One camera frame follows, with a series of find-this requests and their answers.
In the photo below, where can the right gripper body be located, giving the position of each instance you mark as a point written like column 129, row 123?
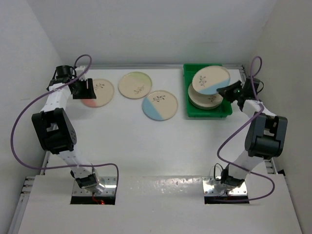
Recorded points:
column 235, row 94

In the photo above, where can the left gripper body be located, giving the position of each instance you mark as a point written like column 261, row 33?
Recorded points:
column 81, row 91

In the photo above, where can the pink cream plate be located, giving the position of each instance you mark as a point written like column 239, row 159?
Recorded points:
column 104, row 91
column 202, row 106

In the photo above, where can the blue cream plate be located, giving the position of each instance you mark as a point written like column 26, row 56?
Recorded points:
column 160, row 105
column 209, row 79

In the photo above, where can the yellow cream plate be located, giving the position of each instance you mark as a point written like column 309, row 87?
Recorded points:
column 203, row 100

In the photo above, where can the pink cream plate front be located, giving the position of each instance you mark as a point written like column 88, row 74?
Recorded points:
column 202, row 106

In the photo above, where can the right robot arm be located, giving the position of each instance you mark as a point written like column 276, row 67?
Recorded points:
column 265, row 137

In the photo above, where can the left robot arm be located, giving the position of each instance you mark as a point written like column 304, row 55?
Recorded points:
column 55, row 132

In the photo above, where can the green plastic bin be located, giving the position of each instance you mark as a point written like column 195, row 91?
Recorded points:
column 224, row 110

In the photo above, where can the green cream plate rear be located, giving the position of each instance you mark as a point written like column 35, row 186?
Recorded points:
column 135, row 85

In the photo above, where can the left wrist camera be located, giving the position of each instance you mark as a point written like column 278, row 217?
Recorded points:
column 78, row 71

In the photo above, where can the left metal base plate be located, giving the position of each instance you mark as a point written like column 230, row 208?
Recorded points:
column 106, row 186

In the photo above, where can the metal base plate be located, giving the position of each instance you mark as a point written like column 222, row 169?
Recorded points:
column 106, row 186
column 213, row 188

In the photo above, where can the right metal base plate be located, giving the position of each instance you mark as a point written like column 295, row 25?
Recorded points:
column 213, row 188

